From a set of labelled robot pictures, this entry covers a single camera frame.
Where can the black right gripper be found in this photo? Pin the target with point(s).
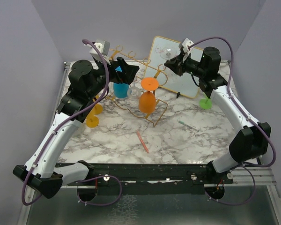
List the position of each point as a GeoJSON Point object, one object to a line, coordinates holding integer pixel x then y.
{"type": "Point", "coordinates": [177, 63]}

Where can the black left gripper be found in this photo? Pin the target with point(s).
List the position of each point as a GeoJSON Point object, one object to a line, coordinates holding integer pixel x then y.
{"type": "Point", "coordinates": [126, 75]}

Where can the clear wine glass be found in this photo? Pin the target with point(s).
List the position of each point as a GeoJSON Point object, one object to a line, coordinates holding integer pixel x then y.
{"type": "Point", "coordinates": [168, 52]}
{"type": "Point", "coordinates": [133, 94]}

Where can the blue plastic wine glass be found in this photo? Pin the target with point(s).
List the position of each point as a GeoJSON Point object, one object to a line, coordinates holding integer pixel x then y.
{"type": "Point", "coordinates": [120, 86]}

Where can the orange plastic wine glass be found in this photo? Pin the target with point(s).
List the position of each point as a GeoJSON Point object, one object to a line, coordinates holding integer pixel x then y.
{"type": "Point", "coordinates": [147, 100]}

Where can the yellow plastic wine glass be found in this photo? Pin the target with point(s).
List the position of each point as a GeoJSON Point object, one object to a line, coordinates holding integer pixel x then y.
{"type": "Point", "coordinates": [92, 122]}
{"type": "Point", "coordinates": [97, 109]}

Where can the green plastic wine glass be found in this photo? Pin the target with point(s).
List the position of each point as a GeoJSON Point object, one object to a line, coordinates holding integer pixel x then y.
{"type": "Point", "coordinates": [205, 103]}

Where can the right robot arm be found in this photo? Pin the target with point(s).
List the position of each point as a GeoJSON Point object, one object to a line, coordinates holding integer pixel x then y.
{"type": "Point", "coordinates": [251, 139]}

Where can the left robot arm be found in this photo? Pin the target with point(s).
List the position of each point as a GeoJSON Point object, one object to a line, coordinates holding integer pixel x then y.
{"type": "Point", "coordinates": [40, 172]}

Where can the yellow framed whiteboard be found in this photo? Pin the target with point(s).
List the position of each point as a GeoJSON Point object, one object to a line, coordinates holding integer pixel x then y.
{"type": "Point", "coordinates": [170, 78]}

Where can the white green marker pen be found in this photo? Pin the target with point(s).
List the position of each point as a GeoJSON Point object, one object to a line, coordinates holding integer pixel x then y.
{"type": "Point", "coordinates": [186, 125]}

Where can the red marker pen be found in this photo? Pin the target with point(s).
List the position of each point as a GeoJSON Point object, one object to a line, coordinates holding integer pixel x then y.
{"type": "Point", "coordinates": [141, 141]}

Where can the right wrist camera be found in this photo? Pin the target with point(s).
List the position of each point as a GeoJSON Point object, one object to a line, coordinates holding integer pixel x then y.
{"type": "Point", "coordinates": [186, 47]}

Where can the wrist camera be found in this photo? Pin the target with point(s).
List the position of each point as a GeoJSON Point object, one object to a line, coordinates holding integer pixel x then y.
{"type": "Point", "coordinates": [186, 47]}
{"type": "Point", "coordinates": [102, 46]}

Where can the gold wire wine glass rack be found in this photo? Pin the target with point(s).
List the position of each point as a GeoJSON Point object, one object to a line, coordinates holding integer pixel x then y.
{"type": "Point", "coordinates": [146, 61]}

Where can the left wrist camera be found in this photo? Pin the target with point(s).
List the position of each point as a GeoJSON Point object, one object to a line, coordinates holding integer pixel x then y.
{"type": "Point", "coordinates": [102, 46]}

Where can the black metal base frame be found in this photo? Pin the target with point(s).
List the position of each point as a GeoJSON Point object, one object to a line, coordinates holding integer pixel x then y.
{"type": "Point", "coordinates": [167, 179]}

